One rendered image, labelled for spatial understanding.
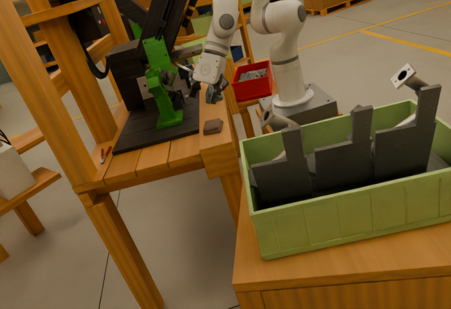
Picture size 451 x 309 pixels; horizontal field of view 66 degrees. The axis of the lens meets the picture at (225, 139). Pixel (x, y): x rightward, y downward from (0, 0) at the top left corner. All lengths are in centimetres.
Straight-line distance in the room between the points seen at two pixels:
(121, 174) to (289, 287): 83
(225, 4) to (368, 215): 73
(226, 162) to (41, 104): 73
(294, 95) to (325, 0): 631
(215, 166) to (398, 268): 78
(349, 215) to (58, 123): 107
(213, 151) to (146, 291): 87
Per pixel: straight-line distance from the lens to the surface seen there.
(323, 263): 100
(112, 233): 170
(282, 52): 149
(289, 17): 143
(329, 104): 151
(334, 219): 97
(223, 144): 140
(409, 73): 95
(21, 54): 142
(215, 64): 118
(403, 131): 102
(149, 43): 196
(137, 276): 188
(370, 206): 98
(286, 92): 155
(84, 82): 179
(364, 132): 96
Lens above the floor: 154
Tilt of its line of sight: 27 degrees down
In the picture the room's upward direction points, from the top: 16 degrees counter-clockwise
